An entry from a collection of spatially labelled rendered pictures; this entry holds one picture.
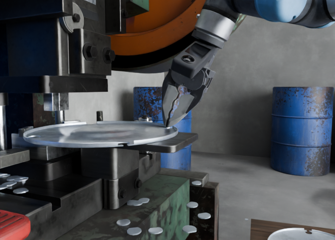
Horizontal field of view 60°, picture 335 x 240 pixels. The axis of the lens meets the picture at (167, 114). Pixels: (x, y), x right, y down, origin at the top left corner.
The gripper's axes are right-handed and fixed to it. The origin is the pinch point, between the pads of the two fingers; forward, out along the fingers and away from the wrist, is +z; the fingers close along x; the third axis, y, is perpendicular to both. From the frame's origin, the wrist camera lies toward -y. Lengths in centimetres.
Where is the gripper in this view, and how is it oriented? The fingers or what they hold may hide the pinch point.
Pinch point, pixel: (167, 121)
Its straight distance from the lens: 63.3
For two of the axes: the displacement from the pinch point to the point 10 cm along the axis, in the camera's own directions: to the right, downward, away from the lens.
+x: -8.5, -4.5, 2.7
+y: 3.5, -0.9, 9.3
